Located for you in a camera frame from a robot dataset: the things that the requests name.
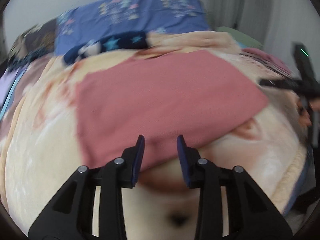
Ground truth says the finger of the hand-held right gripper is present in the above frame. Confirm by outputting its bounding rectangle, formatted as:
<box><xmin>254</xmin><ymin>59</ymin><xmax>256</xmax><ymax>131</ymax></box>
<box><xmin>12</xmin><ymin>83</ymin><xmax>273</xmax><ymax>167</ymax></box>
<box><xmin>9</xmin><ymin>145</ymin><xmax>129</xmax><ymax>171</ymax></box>
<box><xmin>260</xmin><ymin>78</ymin><xmax>302</xmax><ymax>91</ymax></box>

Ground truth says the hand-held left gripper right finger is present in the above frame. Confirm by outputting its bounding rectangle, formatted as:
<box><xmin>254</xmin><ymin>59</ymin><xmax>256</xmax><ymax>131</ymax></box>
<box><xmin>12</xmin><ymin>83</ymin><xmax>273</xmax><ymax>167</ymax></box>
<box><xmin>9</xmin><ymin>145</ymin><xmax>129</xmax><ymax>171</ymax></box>
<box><xmin>176</xmin><ymin>134</ymin><xmax>293</xmax><ymax>240</ymax></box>

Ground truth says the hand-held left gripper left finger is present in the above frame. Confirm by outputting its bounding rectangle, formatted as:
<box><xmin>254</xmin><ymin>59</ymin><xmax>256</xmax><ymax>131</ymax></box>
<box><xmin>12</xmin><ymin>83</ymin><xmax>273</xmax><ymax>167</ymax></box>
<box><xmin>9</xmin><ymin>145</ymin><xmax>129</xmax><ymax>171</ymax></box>
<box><xmin>28</xmin><ymin>134</ymin><xmax>145</xmax><ymax>240</ymax></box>

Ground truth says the pink sweater with bear print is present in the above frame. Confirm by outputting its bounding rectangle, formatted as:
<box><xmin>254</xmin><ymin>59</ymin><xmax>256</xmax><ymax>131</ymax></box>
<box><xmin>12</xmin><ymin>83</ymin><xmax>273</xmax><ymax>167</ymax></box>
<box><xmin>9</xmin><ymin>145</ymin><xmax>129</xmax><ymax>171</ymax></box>
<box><xmin>76</xmin><ymin>50</ymin><xmax>269</xmax><ymax>173</ymax></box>

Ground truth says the person's right hand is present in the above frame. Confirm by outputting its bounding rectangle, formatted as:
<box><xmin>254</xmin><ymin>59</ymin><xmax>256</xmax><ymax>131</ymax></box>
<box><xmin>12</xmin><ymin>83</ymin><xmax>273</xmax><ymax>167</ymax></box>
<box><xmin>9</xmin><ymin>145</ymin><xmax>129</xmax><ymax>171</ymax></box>
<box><xmin>296</xmin><ymin>98</ymin><xmax>313</xmax><ymax>128</ymax></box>

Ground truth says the folded pink garment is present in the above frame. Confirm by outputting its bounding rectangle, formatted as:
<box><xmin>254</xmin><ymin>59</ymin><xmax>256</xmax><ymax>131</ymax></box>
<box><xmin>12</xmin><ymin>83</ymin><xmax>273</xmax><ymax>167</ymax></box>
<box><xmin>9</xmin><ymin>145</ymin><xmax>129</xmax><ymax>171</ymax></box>
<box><xmin>241</xmin><ymin>47</ymin><xmax>292</xmax><ymax>77</ymax></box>

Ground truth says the green pillow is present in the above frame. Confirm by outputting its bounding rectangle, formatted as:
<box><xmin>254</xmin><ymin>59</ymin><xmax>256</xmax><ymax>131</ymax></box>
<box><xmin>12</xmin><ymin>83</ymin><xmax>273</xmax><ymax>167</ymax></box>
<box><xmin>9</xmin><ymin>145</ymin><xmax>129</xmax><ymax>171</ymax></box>
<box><xmin>216</xmin><ymin>26</ymin><xmax>263</xmax><ymax>50</ymax></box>

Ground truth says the white pleated curtain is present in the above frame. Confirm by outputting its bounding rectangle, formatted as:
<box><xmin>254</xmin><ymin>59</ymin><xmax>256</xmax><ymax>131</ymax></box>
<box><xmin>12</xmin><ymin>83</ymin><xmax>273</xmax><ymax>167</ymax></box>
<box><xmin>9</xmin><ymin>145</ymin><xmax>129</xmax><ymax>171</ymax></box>
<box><xmin>205</xmin><ymin>0</ymin><xmax>320</xmax><ymax>63</ymax></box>

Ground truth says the cream printed plush blanket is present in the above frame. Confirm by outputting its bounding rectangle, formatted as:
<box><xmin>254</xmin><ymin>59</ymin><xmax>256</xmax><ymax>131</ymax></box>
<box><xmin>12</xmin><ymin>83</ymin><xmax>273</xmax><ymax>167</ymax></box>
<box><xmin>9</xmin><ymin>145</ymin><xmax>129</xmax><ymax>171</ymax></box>
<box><xmin>0</xmin><ymin>30</ymin><xmax>309</xmax><ymax>240</ymax></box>

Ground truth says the navy star print cloth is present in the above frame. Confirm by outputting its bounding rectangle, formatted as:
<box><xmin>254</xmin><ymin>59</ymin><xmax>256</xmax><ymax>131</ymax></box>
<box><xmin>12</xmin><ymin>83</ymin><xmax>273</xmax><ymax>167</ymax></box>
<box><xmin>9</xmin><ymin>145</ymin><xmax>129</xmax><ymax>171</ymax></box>
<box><xmin>64</xmin><ymin>31</ymin><xmax>148</xmax><ymax>64</ymax></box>

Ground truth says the blue tree-print pillow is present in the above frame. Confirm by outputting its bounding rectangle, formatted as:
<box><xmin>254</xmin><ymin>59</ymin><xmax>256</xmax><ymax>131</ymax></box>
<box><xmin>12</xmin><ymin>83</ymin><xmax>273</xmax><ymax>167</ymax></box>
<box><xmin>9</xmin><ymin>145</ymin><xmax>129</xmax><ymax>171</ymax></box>
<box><xmin>55</xmin><ymin>0</ymin><xmax>209</xmax><ymax>55</ymax></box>

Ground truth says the lilac cloth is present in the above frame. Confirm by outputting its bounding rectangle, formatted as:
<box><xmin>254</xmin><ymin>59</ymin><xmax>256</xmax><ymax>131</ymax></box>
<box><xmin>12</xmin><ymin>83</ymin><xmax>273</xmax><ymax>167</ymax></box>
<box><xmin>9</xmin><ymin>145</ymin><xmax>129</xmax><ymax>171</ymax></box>
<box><xmin>0</xmin><ymin>69</ymin><xmax>20</xmax><ymax>105</ymax></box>

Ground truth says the dark grey cloth pile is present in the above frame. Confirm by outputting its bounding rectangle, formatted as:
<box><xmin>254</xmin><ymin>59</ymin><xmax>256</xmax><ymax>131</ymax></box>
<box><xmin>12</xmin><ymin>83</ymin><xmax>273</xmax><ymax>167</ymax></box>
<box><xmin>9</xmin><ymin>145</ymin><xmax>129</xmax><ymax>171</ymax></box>
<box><xmin>7</xmin><ymin>47</ymin><xmax>55</xmax><ymax>68</ymax></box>

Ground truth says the dark floral headboard cover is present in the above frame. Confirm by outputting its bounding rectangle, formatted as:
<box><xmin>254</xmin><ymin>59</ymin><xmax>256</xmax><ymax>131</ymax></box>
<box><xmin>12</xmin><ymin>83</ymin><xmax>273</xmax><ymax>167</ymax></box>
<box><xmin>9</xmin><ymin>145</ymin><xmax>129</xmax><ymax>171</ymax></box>
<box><xmin>15</xmin><ymin>21</ymin><xmax>58</xmax><ymax>55</ymax></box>

